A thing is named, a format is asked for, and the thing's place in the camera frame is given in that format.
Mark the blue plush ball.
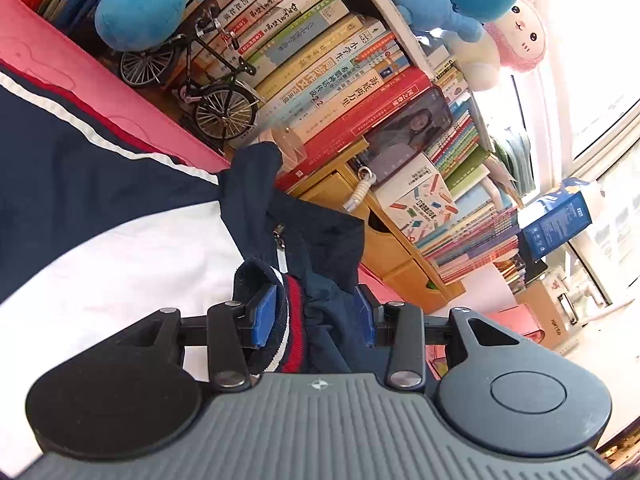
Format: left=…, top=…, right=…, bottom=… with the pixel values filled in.
left=94, top=0, right=187, bottom=52

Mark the white and pink plush toy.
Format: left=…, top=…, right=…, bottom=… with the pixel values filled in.
left=445, top=0, right=547, bottom=92

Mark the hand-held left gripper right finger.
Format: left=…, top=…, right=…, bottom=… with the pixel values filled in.
left=354, top=284, right=523, bottom=391

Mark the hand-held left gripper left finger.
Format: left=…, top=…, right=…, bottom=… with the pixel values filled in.
left=112, top=284, right=278, bottom=392

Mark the blue carton box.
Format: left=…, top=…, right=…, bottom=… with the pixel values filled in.
left=517, top=177, right=593, bottom=263

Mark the pink paper sheet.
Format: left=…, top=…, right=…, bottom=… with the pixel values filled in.
left=462, top=262, right=546, bottom=346

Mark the black model bicycle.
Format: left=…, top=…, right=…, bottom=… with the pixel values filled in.
left=119, top=7, right=261, bottom=143

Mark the clear plastic jar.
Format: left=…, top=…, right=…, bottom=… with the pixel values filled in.
left=255, top=125, right=306, bottom=161

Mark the small blue plush toy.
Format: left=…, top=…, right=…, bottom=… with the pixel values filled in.
left=387, top=0, right=483, bottom=41

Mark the smartphone in red case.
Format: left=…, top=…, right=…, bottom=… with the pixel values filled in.
left=364, top=85, right=455, bottom=186

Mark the row of thin colourful books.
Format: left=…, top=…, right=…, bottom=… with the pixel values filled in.
left=417, top=57, right=526, bottom=283

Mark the stack of pale booklets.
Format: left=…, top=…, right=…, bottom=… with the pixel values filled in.
left=492, top=125, right=536, bottom=198

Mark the navy and white jacket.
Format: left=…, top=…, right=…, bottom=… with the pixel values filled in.
left=0, top=57, right=368, bottom=466

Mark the white braided phone strap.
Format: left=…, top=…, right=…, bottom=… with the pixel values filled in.
left=344, top=166, right=377, bottom=212

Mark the row of tall books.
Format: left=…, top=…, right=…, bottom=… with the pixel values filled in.
left=0, top=0, right=433, bottom=191

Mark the white shelf board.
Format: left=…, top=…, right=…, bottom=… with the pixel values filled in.
left=345, top=0, right=436, bottom=78

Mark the navy white red jacket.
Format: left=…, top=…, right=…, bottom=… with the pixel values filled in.
left=0, top=0, right=451, bottom=381

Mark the white printed cardboard box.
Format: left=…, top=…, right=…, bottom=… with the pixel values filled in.
left=372, top=162, right=461, bottom=246

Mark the brown cardboard box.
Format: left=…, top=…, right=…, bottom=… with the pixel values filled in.
left=515, top=267, right=581, bottom=351

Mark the wooden drawer organizer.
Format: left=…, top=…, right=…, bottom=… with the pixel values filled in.
left=285, top=145, right=466, bottom=311

